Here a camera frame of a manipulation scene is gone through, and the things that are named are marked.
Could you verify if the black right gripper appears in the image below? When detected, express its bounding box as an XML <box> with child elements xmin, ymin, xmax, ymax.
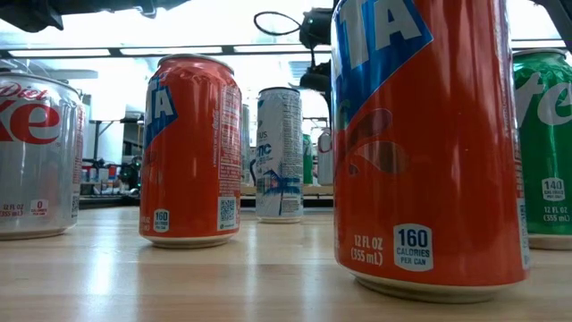
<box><xmin>298</xmin><ymin>6</ymin><xmax>334</xmax><ymax>93</ymax></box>

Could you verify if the green Sprite can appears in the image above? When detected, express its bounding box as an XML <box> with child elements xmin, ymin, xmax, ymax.
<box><xmin>302</xmin><ymin>132</ymin><xmax>314</xmax><ymax>186</ymax></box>
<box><xmin>511</xmin><ymin>47</ymin><xmax>572</xmax><ymax>251</ymax></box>

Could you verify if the silver Diet Coke can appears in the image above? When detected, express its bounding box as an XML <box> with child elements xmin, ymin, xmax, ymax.
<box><xmin>315</xmin><ymin>127</ymin><xmax>334</xmax><ymax>187</ymax></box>
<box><xmin>0</xmin><ymin>71</ymin><xmax>86</xmax><ymax>242</ymax></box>

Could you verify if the white Celsius can peach print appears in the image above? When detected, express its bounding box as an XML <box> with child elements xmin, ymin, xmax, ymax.
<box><xmin>240</xmin><ymin>103</ymin><xmax>252</xmax><ymax>185</ymax></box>

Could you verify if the orange Fanta can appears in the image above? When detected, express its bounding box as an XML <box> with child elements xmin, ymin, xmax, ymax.
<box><xmin>330</xmin><ymin>0</ymin><xmax>532</xmax><ymax>305</ymax></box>
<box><xmin>138</xmin><ymin>53</ymin><xmax>243</xmax><ymax>250</ymax></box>

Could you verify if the ceiling air vent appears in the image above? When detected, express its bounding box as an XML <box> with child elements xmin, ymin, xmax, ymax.
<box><xmin>288</xmin><ymin>60</ymin><xmax>316</xmax><ymax>81</ymax></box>

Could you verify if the thin black background stand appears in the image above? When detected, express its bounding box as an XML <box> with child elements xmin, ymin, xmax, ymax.
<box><xmin>303</xmin><ymin>116</ymin><xmax>332</xmax><ymax>135</ymax></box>

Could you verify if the white Celsius can blue palm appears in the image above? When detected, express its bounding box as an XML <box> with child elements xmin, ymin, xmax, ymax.
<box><xmin>255</xmin><ymin>86</ymin><xmax>305</xmax><ymax>225</ymax></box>

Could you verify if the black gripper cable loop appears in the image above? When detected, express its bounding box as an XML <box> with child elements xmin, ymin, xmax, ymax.
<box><xmin>253</xmin><ymin>11</ymin><xmax>303</xmax><ymax>37</ymax></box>

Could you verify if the black overhead frame bar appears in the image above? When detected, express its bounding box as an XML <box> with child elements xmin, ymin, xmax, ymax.
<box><xmin>0</xmin><ymin>38</ymin><xmax>572</xmax><ymax>58</ymax></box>

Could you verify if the black metal table frame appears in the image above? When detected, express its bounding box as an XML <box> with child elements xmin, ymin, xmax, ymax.
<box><xmin>78</xmin><ymin>192</ymin><xmax>334</xmax><ymax>210</ymax></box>

